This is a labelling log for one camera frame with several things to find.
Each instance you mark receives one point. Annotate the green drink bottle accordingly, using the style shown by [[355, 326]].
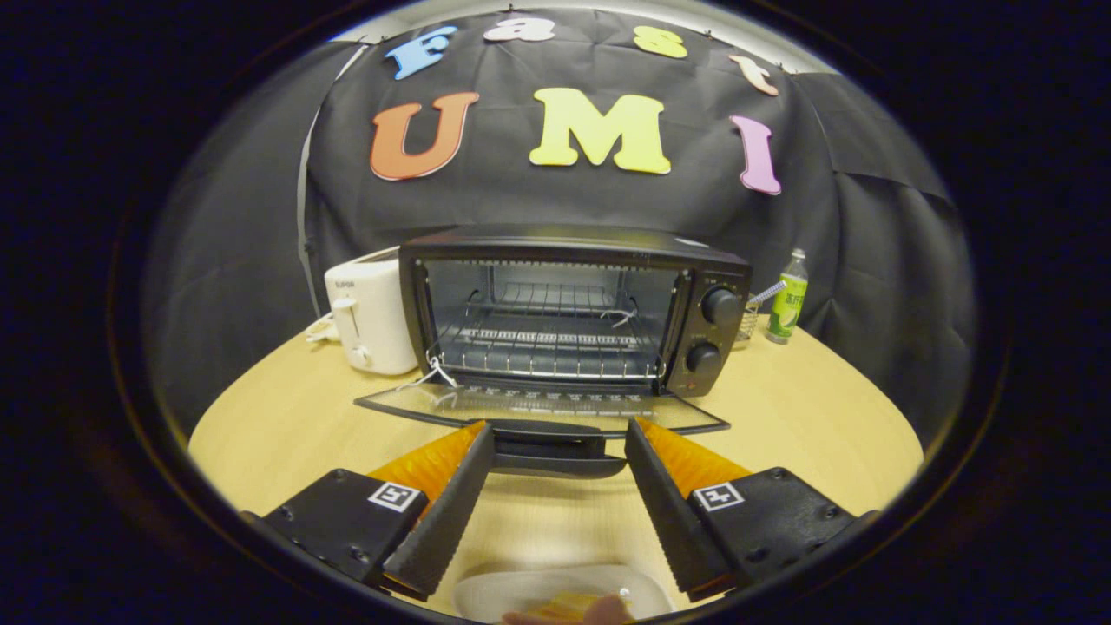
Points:
[[788, 304]]

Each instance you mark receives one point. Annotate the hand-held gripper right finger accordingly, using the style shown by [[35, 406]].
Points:
[[673, 521]]

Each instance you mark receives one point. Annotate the white square plate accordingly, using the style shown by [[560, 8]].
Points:
[[512, 590]]

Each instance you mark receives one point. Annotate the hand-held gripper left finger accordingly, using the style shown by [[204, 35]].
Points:
[[447, 516]]

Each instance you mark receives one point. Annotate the white pop-up toaster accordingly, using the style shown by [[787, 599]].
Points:
[[373, 312]]

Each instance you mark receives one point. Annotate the yellow bread roll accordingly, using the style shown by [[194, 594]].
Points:
[[568, 603]]

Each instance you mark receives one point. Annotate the striped straw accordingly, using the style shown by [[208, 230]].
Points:
[[768, 292]]

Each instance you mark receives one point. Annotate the black toaster oven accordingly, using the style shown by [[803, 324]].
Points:
[[564, 241]]

